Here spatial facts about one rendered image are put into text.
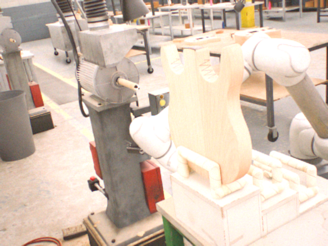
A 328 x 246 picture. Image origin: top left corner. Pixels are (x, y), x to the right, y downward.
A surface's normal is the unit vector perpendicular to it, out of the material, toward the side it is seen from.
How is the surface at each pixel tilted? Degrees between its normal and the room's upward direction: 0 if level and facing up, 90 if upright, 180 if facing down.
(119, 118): 90
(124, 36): 90
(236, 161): 90
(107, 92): 94
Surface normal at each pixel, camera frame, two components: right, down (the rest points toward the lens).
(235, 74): 0.54, 0.42
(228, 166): -0.84, 0.29
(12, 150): 0.18, 0.38
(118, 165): 0.48, 0.25
